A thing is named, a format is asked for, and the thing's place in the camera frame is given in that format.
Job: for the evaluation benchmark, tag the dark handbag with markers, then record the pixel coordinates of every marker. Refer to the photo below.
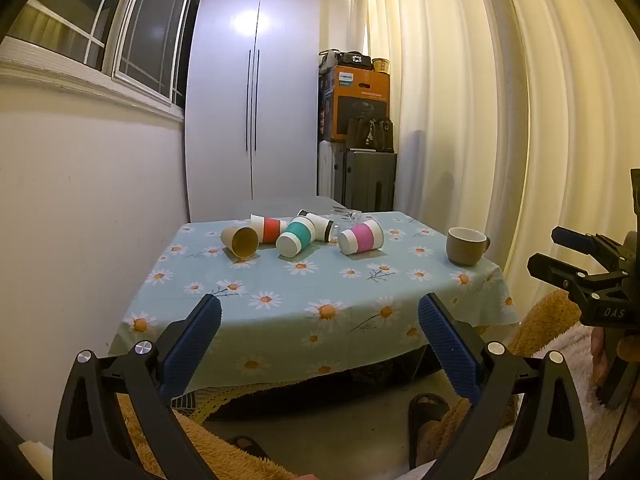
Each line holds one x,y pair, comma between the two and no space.
372,135

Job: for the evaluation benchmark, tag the orange cardboard box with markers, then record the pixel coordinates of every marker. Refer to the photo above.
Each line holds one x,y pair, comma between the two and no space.
357,90

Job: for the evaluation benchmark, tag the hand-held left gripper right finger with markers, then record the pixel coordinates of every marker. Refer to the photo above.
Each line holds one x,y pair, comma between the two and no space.
450,350

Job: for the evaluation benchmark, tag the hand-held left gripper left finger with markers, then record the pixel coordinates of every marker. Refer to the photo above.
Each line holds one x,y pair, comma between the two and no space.
192,345

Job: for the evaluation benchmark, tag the black camera bag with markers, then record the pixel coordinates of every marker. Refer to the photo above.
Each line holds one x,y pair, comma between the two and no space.
350,59

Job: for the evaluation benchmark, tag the white wardrobe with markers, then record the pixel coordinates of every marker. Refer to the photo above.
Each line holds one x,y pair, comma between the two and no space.
225,110

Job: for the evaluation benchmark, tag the patterned floor rug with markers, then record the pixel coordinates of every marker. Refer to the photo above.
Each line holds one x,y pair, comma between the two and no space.
220,402

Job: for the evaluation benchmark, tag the teal band white cup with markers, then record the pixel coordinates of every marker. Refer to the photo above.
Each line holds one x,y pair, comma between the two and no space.
295,237

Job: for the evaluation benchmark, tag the dark grey suitcase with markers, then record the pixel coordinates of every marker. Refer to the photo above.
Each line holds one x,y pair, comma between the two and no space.
367,182

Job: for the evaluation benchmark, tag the yellow container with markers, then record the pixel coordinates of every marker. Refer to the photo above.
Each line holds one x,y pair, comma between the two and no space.
381,65

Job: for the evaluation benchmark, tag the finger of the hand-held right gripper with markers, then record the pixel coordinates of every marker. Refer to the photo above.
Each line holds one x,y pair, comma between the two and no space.
555,270
575,239

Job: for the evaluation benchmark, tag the black slipper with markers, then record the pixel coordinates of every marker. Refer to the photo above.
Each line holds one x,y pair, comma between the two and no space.
247,447
427,425

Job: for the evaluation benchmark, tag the black band white cup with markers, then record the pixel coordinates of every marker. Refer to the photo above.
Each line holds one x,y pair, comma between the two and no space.
322,225

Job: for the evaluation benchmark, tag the red band white cup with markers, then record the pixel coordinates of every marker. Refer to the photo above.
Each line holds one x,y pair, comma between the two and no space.
270,229

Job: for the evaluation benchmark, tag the pale pink fuzzy sleeve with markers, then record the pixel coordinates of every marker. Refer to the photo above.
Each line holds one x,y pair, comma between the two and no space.
575,360

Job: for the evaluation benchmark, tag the daisy print blue tablecloth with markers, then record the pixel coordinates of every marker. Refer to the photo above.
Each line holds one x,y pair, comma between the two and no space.
300,310

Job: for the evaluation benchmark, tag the brown ceramic mug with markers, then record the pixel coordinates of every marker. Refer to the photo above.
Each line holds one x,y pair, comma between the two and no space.
462,250

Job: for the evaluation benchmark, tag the person's right hand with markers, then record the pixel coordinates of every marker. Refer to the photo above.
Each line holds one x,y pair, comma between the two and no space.
598,360

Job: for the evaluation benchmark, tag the window with white frame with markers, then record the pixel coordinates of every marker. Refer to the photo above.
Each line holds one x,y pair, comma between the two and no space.
145,35

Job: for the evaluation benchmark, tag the clear glass cup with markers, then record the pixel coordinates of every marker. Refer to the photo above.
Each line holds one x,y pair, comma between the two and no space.
350,216

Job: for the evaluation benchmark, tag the pink band white cup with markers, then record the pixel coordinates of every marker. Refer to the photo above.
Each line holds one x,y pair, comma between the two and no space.
361,237

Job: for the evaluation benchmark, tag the cream curtain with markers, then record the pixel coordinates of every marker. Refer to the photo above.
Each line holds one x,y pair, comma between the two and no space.
475,110

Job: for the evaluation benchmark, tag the brown paper cup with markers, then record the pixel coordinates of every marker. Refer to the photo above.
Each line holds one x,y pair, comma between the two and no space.
242,242

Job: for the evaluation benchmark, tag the brown fuzzy robe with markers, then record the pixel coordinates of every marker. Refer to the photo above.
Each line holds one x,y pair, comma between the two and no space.
545,317

